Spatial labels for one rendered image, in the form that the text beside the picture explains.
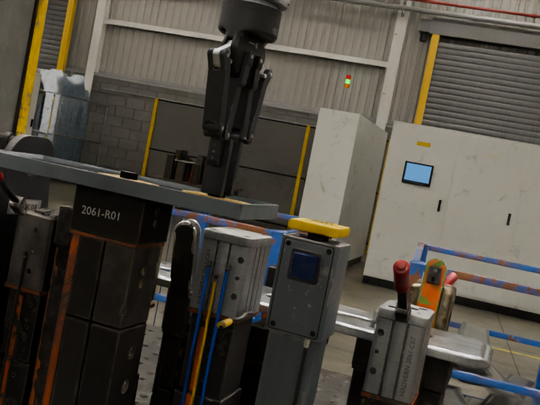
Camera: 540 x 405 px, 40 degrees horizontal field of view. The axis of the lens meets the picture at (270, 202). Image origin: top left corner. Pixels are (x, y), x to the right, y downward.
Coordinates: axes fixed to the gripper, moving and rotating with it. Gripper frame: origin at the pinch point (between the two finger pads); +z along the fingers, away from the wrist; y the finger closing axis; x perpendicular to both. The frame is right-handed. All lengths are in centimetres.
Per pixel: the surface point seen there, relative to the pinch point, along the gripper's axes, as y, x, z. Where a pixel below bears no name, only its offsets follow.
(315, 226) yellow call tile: -2.6, -15.0, 4.4
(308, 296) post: -2.8, -15.9, 12.4
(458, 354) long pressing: 26.7, -28.5, 20.0
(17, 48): 264, 311, -42
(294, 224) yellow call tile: -2.9, -12.5, 4.8
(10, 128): 273, 314, 8
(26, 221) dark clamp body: 3.3, 33.2, 13.9
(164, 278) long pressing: 20.5, 18.4, 19.9
